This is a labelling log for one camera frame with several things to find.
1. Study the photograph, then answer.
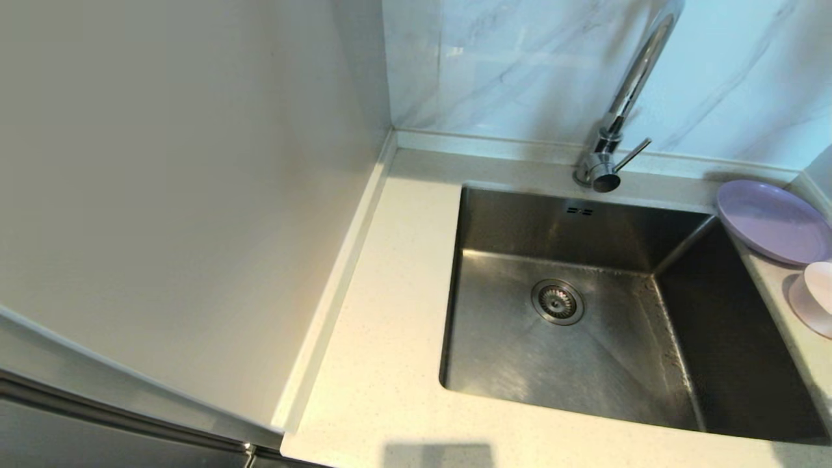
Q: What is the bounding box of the chrome faucet lever handle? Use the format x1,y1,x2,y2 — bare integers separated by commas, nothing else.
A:
612,137,653,174

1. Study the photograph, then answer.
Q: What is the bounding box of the purple plate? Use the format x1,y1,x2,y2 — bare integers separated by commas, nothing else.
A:
717,180,832,267

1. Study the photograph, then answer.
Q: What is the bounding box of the pale pink cup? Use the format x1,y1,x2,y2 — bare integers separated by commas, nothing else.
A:
788,261,832,339

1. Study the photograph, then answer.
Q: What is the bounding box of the stainless steel sink basin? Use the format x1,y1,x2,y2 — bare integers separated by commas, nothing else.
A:
439,184,829,446

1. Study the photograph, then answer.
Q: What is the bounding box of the round metal drain strainer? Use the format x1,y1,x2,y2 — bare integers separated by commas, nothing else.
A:
530,279,585,326

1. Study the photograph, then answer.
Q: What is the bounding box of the white tall cabinet side panel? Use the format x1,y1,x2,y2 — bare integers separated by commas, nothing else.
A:
0,0,397,450

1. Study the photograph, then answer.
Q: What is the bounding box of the chrome gooseneck faucet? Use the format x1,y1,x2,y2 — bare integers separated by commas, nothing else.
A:
572,0,684,194

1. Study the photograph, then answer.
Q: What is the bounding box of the stainless steel appliance front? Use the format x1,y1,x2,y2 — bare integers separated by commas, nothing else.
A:
0,369,332,468

